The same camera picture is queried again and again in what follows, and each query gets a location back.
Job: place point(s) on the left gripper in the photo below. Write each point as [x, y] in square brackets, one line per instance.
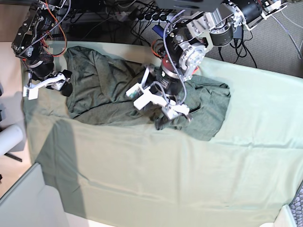
[150, 91]

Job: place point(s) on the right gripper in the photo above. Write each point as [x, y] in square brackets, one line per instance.
[61, 81]

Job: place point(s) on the green T-shirt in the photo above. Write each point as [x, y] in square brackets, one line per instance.
[100, 83]

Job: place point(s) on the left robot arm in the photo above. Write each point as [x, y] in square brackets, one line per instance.
[197, 27]

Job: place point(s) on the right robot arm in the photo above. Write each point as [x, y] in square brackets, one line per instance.
[29, 45]

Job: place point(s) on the light green table cloth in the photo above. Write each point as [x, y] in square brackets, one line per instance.
[140, 177]

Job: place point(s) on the white paper roll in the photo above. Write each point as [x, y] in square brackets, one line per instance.
[9, 138]

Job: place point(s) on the blue orange clamp at centre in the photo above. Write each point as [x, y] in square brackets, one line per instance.
[159, 30]

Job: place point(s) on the white power strip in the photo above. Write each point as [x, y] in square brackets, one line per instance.
[136, 16]

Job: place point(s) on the black power adapter pair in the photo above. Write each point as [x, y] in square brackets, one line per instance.
[238, 35]

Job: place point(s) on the white foam board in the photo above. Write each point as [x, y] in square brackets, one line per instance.
[31, 203]

